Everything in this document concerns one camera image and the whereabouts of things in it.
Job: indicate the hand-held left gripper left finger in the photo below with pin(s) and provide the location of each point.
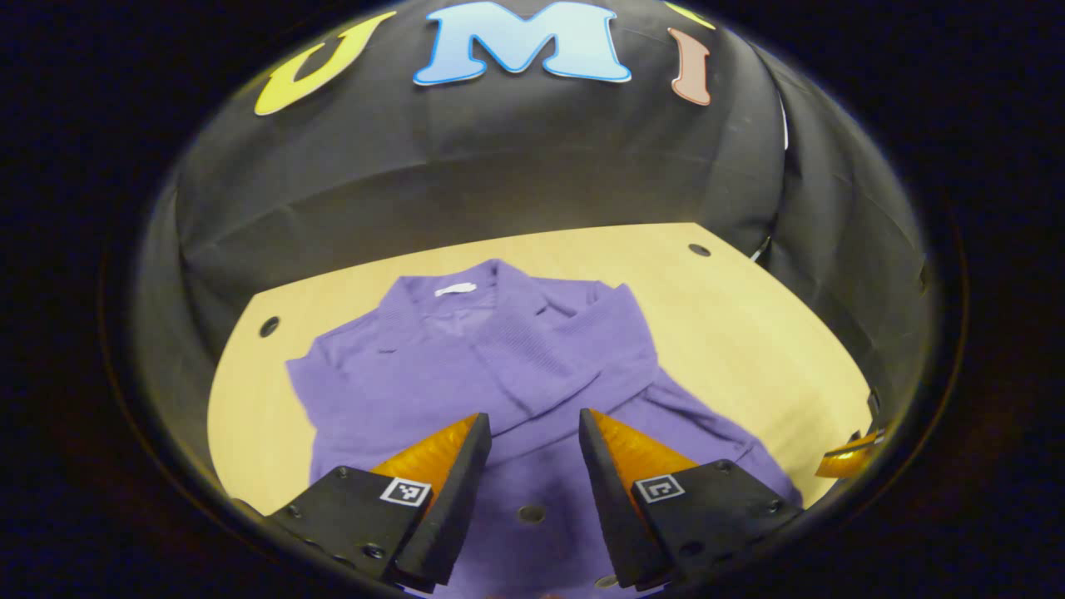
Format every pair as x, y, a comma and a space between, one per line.
453, 507

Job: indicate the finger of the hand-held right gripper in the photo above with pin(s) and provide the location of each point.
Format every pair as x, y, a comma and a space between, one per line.
849, 456

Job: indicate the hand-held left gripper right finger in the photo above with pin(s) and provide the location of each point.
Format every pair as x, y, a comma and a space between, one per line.
616, 516

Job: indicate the purple jacket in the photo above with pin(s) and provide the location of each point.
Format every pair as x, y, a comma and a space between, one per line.
499, 366

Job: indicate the black backdrop cloth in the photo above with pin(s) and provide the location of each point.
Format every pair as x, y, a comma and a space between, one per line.
466, 158

